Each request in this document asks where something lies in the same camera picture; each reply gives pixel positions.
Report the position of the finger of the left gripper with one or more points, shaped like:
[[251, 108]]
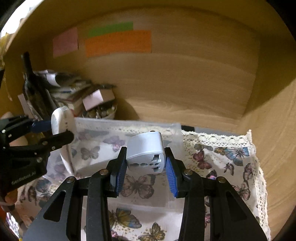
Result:
[[52, 141], [21, 125]]

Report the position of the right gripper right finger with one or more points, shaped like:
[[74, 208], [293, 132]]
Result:
[[230, 218]]

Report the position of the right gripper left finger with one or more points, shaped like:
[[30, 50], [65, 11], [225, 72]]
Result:
[[60, 218]]

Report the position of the white foot file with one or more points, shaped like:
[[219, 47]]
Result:
[[62, 120]]

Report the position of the white travel adapter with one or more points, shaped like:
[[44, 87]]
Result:
[[146, 154]]

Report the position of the person's left hand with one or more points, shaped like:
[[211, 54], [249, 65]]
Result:
[[10, 198]]

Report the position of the dark wine bottle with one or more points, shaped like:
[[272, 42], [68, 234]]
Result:
[[35, 91]]

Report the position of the clear plastic storage box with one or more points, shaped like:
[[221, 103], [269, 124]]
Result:
[[96, 142]]

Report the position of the pile of papers and booklets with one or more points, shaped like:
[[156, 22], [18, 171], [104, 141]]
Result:
[[78, 94]]

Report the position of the butterfly print lace cloth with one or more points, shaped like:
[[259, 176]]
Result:
[[207, 157]]

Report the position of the pink sticky note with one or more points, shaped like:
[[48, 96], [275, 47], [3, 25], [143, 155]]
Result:
[[65, 43]]

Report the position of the orange sticky note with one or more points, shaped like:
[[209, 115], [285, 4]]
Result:
[[134, 41]]

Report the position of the green sticky note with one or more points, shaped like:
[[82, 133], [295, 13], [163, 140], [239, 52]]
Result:
[[107, 29]]

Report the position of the wooden desk shelf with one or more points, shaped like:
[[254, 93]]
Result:
[[228, 65]]

